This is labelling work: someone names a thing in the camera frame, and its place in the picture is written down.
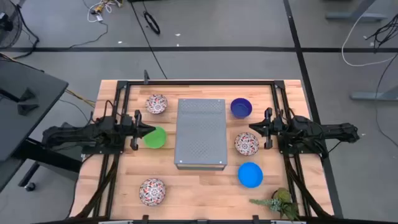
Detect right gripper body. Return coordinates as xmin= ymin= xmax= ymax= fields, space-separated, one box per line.
xmin=264 ymin=107 xmax=284 ymax=149

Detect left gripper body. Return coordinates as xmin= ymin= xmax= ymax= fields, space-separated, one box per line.
xmin=124 ymin=110 xmax=142 ymax=151

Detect green plastic bowl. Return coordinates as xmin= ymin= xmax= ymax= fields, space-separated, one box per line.
xmin=142 ymin=126 xmax=168 ymax=149

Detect black bowl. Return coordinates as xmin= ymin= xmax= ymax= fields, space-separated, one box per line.
xmin=234 ymin=132 xmax=260 ymax=156

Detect dark blue plastic bowl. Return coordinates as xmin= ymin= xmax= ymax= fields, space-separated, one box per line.
xmin=230 ymin=97 xmax=253 ymax=119

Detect floral patterned mini bowl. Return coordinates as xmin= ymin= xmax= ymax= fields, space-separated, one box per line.
xmin=144 ymin=93 xmax=169 ymax=115
xmin=138 ymin=177 xmax=167 ymax=207

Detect light blue plastic bowl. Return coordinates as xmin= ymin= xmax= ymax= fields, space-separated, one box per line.
xmin=238 ymin=161 xmax=264 ymax=189

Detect grey perforated metal shelf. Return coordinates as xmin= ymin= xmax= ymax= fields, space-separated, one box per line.
xmin=173 ymin=98 xmax=229 ymax=171

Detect small artificial potted plant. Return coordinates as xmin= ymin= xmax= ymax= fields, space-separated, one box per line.
xmin=248 ymin=187 xmax=301 ymax=222

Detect grey desk foot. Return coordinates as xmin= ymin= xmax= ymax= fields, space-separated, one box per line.
xmin=325 ymin=0 xmax=388 ymax=22
xmin=349 ymin=83 xmax=398 ymax=102

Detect black desk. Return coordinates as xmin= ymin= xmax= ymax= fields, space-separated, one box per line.
xmin=0 ymin=58 xmax=83 ymax=192

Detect black floor fan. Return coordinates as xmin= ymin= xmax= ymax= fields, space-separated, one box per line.
xmin=0 ymin=0 xmax=24 ymax=50

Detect black aluminium table frame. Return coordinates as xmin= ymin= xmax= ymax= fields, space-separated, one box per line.
xmin=74 ymin=79 xmax=335 ymax=224

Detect yellow cable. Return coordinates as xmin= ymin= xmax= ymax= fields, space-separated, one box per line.
xmin=64 ymin=89 xmax=96 ymax=108

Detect thin black floor cable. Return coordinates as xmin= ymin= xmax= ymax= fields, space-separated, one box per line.
xmin=129 ymin=0 xmax=169 ymax=80

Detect coiled black cable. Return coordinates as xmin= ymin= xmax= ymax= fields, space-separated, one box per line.
xmin=142 ymin=11 xmax=162 ymax=35

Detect long white cable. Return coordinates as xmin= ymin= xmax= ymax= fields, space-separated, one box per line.
xmin=341 ymin=0 xmax=397 ymax=68

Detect black triangular bracket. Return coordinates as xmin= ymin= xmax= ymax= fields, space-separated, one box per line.
xmin=17 ymin=103 xmax=40 ymax=116
xmin=19 ymin=87 xmax=37 ymax=102

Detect long black cable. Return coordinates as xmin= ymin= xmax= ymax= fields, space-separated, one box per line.
xmin=374 ymin=52 xmax=398 ymax=147

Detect white cable bundle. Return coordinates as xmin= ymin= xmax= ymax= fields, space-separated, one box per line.
xmin=86 ymin=0 xmax=124 ymax=23

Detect black cable bundle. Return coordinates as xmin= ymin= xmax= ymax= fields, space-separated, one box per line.
xmin=365 ymin=14 xmax=398 ymax=52

